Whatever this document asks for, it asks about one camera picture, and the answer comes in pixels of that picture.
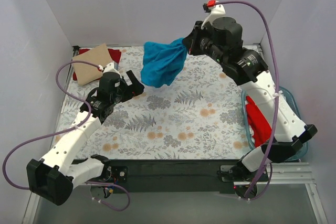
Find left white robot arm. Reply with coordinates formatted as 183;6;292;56
26;70;144;206

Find white t shirt in bin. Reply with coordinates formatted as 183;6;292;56
246;96;259;147

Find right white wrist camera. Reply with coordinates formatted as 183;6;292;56
201;0;226;29

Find red t shirt in bin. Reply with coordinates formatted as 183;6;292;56
257;107;271;147

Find floral patterned table cloth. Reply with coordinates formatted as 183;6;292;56
49;45;265;161

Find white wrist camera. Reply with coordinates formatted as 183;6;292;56
98;62;121;79
201;0;226;29

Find blue t shirt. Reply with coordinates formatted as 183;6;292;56
140;38;187;88

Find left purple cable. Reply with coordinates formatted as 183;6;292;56
2;60;131;212

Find clear blue plastic bin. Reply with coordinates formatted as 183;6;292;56
241;87;304;150

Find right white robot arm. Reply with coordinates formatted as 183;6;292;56
182;17;317;181

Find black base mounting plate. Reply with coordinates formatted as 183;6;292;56
106;159;256;194

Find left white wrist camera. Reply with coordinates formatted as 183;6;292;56
98;62;121;79

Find folded beige t shirt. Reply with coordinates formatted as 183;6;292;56
71;42;118;87

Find folded dark red t shirt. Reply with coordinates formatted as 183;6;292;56
72;44;121;86

